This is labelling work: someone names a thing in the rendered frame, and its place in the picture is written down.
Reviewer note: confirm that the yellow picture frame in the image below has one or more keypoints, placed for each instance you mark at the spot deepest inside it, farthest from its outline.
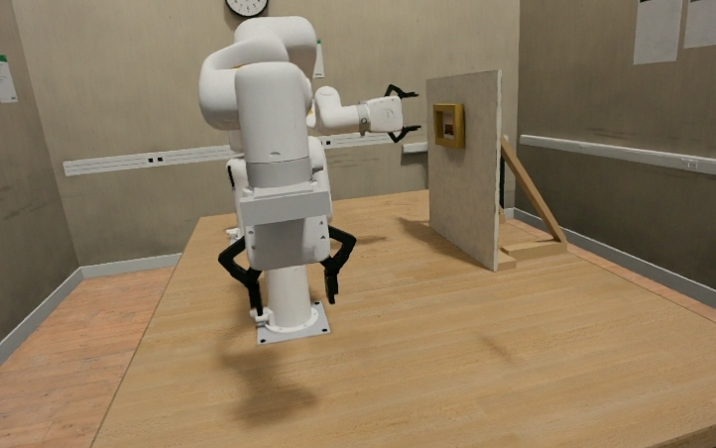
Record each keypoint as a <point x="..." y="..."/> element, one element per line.
<point x="442" y="121"/>

